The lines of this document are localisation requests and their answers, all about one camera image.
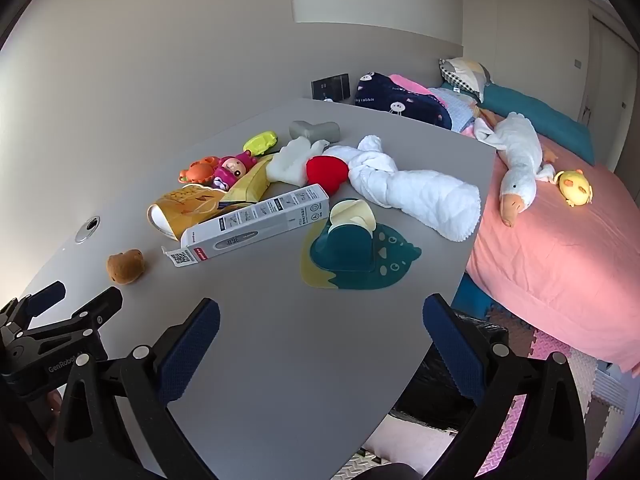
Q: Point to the person's dark trousers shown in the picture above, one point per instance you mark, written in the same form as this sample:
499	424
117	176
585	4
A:
387	472

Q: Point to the teal pillow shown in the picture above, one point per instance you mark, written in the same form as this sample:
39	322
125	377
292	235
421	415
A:
540	115

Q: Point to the orange crab toy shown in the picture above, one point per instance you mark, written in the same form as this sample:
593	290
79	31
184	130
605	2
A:
196	171

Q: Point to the round metal table grommet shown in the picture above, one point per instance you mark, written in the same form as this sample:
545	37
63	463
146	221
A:
87	230

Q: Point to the pink doll toy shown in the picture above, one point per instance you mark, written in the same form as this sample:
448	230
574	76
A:
231	167

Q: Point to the teal silicone bib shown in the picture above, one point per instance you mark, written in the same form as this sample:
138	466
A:
360	257

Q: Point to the light blue blanket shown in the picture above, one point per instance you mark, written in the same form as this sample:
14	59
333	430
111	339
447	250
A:
457	105

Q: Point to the yellow-green toy car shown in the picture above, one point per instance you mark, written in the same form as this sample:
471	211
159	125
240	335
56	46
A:
260	142

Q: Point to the red round cloth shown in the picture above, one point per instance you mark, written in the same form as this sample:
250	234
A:
327	172

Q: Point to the grey plastic hook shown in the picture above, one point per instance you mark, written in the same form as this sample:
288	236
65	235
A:
315	130

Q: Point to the yellow chick toy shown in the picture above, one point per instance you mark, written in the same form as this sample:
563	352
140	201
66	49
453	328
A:
575	187

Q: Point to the pink bed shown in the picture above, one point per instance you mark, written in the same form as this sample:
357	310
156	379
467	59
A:
550	270

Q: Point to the pink cloth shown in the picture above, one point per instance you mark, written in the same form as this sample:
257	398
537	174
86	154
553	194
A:
406	81

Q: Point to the white goose plush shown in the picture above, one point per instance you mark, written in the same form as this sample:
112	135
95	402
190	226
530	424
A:
515	165

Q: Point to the white cardboard thermometer box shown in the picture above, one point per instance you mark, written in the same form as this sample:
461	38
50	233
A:
250	225

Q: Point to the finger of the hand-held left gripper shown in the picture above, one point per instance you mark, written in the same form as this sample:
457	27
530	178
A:
107	304
45	298

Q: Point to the black toy storage bin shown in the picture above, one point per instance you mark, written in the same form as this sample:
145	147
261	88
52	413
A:
440	375

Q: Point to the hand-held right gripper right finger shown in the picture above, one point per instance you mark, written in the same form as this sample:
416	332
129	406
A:
452	350

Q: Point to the navy printed blanket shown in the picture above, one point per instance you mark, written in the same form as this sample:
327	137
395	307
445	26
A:
400	102

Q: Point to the black wall socket panel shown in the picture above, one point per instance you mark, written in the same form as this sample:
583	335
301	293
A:
330	86

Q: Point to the foam puzzle floor mats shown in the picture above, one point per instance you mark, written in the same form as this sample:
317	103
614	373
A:
595	390

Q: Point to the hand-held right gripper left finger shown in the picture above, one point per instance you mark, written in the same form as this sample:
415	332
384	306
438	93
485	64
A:
192	350

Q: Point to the brown plush toy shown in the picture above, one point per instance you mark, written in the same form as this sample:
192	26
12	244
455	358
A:
125	266

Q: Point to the white rolled towel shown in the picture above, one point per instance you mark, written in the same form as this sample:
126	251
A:
415	185

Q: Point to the blue bed base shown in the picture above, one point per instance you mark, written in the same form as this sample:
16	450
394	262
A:
470	295

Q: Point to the checkered patchwork pillow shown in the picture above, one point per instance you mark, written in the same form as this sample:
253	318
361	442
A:
465	72

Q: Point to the person's left hand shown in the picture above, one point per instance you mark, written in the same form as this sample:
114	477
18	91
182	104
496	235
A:
52	404

